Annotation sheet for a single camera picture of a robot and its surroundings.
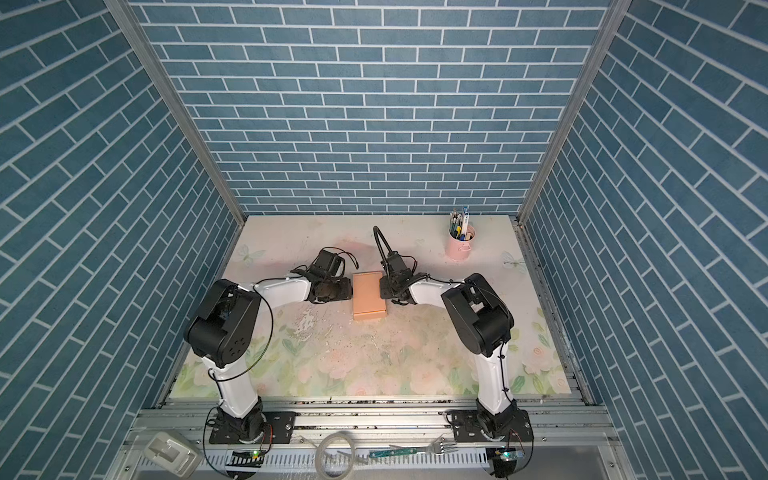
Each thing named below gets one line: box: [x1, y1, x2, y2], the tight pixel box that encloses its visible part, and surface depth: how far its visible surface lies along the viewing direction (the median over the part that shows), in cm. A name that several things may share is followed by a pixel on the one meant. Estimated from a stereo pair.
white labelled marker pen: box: [461, 207, 470, 239], surface depth 101 cm
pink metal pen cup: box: [446, 214, 476, 260], surface depth 103 cm
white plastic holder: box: [143, 431, 198, 479], surface depth 69 cm
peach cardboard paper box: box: [352, 270, 387, 321], surface depth 95 cm
